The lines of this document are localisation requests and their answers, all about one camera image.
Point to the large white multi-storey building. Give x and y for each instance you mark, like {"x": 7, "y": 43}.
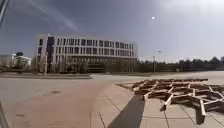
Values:
{"x": 83, "y": 50}

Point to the grey slab pavement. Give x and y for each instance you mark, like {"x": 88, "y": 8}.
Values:
{"x": 103, "y": 100}

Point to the street lamp pole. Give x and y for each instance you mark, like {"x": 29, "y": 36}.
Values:
{"x": 153, "y": 65}

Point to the row of young trees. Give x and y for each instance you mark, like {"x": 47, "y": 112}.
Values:
{"x": 45, "y": 65}

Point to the smooth brownish road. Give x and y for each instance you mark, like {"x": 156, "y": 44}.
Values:
{"x": 50, "y": 100}

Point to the low kerbed planting bed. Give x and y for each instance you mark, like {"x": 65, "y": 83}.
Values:
{"x": 40, "y": 76}

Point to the row of dark trees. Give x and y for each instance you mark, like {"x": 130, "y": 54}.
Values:
{"x": 200, "y": 65}

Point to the small white domed building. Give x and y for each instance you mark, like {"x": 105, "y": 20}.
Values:
{"x": 23, "y": 61}

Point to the wooden lattice frame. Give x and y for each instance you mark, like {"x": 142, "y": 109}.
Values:
{"x": 168, "y": 100}

